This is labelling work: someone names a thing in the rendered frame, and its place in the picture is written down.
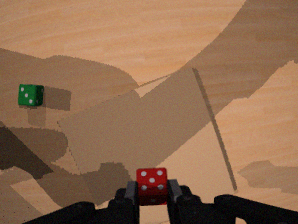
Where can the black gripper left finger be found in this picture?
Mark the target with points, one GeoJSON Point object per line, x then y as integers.
{"type": "Point", "coordinates": [122, 210]}

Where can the green die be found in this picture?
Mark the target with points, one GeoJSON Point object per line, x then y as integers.
{"type": "Point", "coordinates": [30, 95]}

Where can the tan flat mat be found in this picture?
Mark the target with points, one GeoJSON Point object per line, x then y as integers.
{"type": "Point", "coordinates": [162, 124]}

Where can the red die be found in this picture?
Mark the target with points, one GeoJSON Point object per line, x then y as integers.
{"type": "Point", "coordinates": [152, 186]}

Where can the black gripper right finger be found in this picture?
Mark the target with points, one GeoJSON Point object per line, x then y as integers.
{"type": "Point", "coordinates": [225, 209]}

